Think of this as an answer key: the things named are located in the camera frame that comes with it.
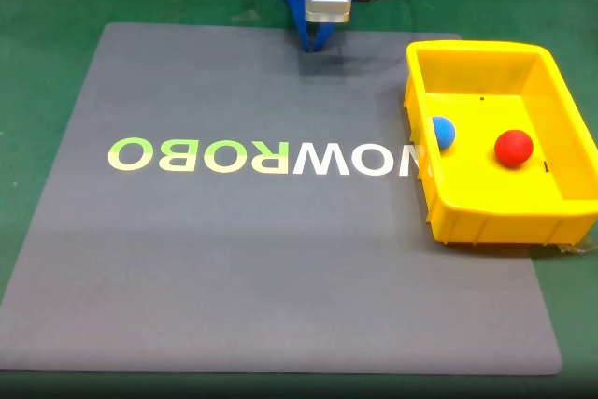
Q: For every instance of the yellow plastic bin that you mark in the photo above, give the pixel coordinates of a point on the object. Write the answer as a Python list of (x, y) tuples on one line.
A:
[(486, 217)]

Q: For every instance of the grey mat with lettering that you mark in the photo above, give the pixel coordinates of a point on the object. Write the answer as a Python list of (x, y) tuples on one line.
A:
[(233, 254)]

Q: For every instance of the clear tape piece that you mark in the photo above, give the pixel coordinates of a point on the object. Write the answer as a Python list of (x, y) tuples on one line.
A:
[(577, 247)]

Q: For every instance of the silver camera box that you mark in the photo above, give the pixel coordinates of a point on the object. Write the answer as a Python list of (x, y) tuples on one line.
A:
[(327, 9)]

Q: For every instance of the blue ball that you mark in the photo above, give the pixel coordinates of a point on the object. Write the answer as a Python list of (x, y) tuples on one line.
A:
[(444, 133)]

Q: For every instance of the red ball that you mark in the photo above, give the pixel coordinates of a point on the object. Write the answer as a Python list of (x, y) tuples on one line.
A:
[(514, 147)]

